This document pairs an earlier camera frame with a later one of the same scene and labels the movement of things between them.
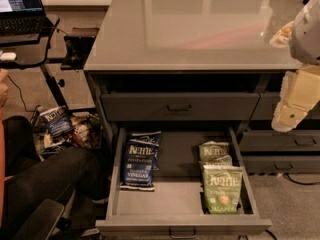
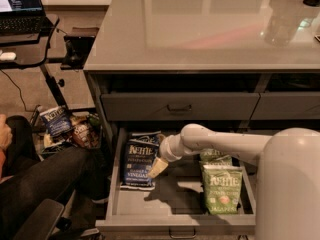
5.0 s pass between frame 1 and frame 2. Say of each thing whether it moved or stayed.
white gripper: moved
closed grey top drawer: stayed
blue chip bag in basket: stayed
